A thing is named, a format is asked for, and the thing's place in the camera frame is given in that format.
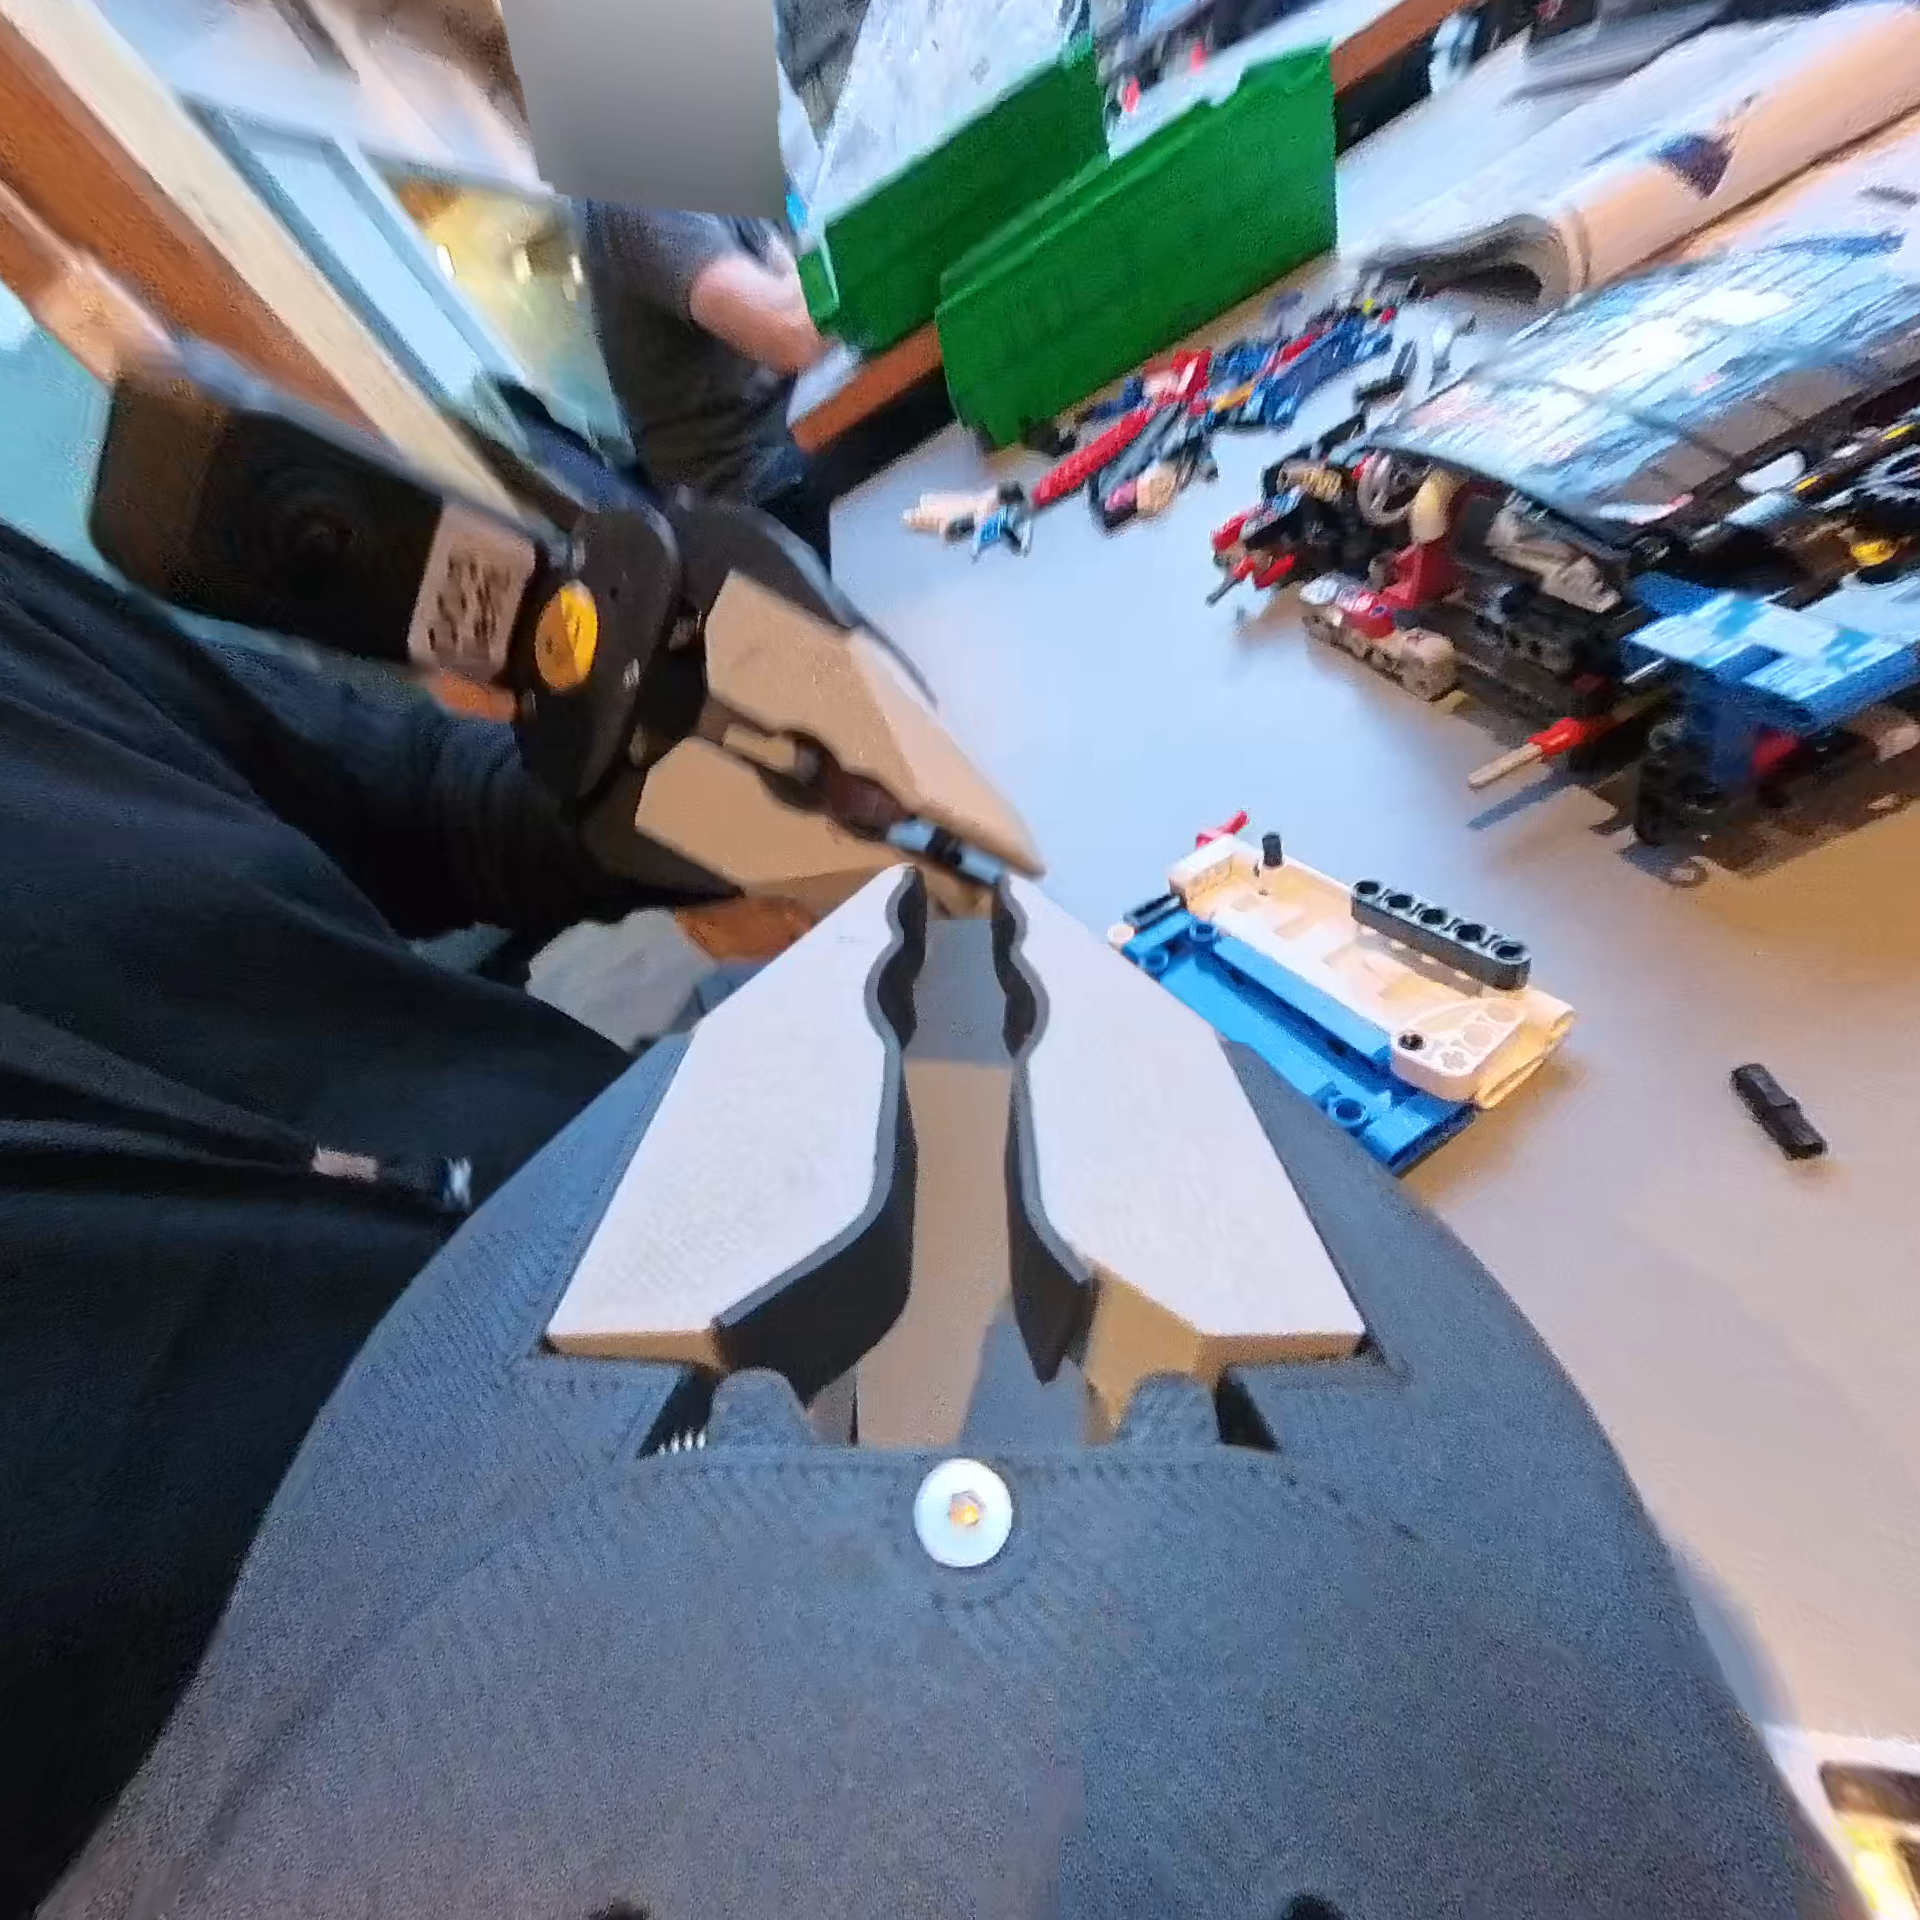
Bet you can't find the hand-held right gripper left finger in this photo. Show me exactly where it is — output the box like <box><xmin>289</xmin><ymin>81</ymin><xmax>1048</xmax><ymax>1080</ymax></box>
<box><xmin>546</xmin><ymin>865</ymin><xmax>924</xmax><ymax>1397</ymax></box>

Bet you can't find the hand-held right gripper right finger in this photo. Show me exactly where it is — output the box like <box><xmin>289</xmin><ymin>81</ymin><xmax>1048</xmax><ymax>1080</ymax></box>
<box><xmin>990</xmin><ymin>875</ymin><xmax>1369</xmax><ymax>1427</ymax></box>

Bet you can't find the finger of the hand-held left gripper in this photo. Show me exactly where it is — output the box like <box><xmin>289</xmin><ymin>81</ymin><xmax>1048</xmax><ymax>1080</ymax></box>
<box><xmin>626</xmin><ymin>734</ymin><xmax>962</xmax><ymax>905</ymax></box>
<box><xmin>696</xmin><ymin>574</ymin><xmax>1048</xmax><ymax>883</ymax></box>

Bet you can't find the blue white lego panel assembly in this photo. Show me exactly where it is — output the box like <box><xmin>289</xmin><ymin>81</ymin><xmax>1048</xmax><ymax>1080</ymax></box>
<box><xmin>1111</xmin><ymin>809</ymin><xmax>1579</xmax><ymax>1176</ymax></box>

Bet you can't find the pile of small lego pieces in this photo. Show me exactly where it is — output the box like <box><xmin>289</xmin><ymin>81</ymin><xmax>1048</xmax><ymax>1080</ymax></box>
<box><xmin>901</xmin><ymin>291</ymin><xmax>1442</xmax><ymax>558</ymax></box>

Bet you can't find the person's left forearm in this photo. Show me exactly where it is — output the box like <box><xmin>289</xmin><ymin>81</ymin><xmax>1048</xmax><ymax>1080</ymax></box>
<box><xmin>0</xmin><ymin>516</ymin><xmax>649</xmax><ymax>939</ymax></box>

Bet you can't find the grey desk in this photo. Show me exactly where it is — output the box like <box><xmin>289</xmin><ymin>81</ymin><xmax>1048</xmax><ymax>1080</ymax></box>
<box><xmin>525</xmin><ymin>0</ymin><xmax>1920</xmax><ymax>1801</ymax></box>

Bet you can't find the black badge reel with clip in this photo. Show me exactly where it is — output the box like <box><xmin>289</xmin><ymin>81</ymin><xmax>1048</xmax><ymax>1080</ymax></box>
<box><xmin>306</xmin><ymin>1142</ymin><xmax>480</xmax><ymax>1213</ymax></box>

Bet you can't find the green plastic bin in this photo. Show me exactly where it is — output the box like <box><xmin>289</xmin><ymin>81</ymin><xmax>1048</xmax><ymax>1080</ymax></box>
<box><xmin>936</xmin><ymin>44</ymin><xmax>1338</xmax><ymax>449</ymax></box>
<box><xmin>795</xmin><ymin>44</ymin><xmax>1113</xmax><ymax>353</ymax></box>

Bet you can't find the person's black jacket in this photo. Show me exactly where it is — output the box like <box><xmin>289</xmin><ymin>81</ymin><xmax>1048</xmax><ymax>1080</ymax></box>
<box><xmin>0</xmin><ymin>899</ymin><xmax>723</xmax><ymax>1914</ymax></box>

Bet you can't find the lego race car model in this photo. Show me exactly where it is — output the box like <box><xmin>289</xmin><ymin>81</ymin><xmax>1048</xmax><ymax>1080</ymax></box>
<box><xmin>1207</xmin><ymin>223</ymin><xmax>1920</xmax><ymax>887</ymax></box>

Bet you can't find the holographic sticker sheet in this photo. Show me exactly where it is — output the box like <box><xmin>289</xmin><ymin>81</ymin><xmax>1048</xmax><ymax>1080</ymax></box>
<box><xmin>1762</xmin><ymin>1723</ymin><xmax>1920</xmax><ymax>1920</ymax></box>

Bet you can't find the lego instruction booklet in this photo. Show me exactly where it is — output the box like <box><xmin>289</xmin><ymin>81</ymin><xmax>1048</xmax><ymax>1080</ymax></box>
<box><xmin>1356</xmin><ymin>0</ymin><xmax>1920</xmax><ymax>310</ymax></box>

